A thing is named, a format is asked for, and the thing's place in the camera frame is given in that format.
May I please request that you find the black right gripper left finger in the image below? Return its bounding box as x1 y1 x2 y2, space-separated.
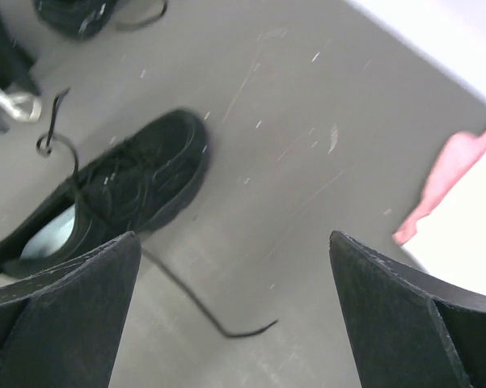
0 232 141 388

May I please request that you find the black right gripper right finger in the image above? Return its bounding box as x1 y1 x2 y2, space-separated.
329 230 486 387

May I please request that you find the black shoe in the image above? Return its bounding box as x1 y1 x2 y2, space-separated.
0 109 209 279
32 0 169 41

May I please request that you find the white folded shirt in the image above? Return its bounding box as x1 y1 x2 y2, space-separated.
401 153 486 296

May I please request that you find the pink folded cloth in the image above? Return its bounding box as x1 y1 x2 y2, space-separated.
392 130 486 246

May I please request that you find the white ribbon loop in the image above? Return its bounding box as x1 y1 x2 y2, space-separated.
0 92 42 123

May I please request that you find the black framed compartment box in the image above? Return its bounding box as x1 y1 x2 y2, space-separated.
0 16 40 133

